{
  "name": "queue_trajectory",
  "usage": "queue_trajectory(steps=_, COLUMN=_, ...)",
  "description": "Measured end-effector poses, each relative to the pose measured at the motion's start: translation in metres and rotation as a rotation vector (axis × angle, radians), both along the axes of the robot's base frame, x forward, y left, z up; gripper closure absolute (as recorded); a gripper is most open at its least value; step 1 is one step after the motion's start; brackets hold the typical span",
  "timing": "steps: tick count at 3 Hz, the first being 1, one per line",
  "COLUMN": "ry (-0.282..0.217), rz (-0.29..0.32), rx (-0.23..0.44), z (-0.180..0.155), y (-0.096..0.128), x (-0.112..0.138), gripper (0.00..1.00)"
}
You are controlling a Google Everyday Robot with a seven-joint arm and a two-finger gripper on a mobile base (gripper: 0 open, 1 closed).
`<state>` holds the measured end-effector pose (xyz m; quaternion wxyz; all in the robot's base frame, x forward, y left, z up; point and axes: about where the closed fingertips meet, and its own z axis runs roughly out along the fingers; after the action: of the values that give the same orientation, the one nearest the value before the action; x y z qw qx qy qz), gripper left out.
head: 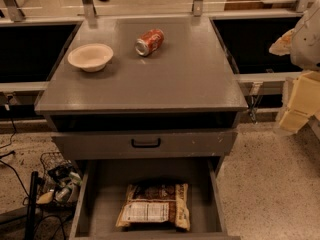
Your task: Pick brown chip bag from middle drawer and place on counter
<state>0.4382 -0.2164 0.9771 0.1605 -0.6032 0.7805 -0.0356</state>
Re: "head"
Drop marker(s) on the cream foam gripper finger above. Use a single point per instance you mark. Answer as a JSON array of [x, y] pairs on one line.
[[303, 103]]

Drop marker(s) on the grey drawer cabinet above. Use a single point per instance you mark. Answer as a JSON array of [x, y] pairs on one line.
[[186, 84]]

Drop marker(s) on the white paper bowl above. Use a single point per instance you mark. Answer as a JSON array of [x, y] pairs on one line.
[[91, 57]]

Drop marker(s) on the open grey middle drawer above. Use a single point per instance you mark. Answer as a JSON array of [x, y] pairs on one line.
[[103, 193]]

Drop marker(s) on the closed grey top drawer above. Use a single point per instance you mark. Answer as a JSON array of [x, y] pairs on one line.
[[117, 144]]

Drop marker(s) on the brown chip bag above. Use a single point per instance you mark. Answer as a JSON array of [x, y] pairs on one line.
[[156, 203]]

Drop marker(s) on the wire basket with items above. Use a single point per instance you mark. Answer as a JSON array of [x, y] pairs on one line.
[[60, 184]]

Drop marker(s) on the black stand pole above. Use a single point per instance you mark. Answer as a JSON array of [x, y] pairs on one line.
[[31, 207]]

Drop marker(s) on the red soda can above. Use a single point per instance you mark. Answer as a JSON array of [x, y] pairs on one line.
[[148, 42]]

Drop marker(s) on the black drawer handle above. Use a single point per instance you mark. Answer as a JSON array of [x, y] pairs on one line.
[[146, 144]]

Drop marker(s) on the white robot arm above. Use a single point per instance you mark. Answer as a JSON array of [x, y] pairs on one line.
[[302, 44]]

